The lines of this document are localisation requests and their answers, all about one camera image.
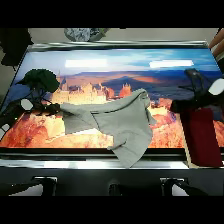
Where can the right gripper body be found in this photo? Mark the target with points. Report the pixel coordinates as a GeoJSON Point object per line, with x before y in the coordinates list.
{"type": "Point", "coordinates": [179, 106]}

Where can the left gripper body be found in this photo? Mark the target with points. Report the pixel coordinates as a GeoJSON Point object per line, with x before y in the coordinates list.
{"type": "Point", "coordinates": [54, 108]}

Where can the grey T-shirt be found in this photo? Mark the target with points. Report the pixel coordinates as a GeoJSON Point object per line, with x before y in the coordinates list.
{"type": "Point", "coordinates": [128, 121]}

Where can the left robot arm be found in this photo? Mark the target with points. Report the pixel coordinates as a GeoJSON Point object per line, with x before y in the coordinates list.
{"type": "Point", "coordinates": [26, 104]}

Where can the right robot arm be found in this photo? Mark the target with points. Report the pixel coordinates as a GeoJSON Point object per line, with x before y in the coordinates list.
{"type": "Point", "coordinates": [213, 95]}

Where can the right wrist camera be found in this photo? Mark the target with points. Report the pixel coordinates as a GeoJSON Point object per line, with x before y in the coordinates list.
{"type": "Point", "coordinates": [192, 74]}

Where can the silver frame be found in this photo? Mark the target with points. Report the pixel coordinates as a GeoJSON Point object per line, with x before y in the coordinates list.
{"type": "Point", "coordinates": [100, 164]}

